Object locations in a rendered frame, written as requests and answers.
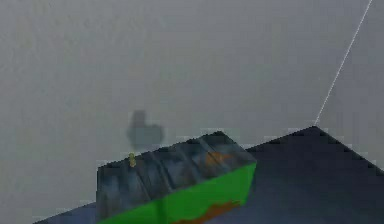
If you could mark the green box with dark top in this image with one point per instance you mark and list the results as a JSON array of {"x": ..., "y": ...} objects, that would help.
[{"x": 186, "y": 186}]

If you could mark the small yellow figurine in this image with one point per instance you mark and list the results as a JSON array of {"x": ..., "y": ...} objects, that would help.
[{"x": 132, "y": 160}]

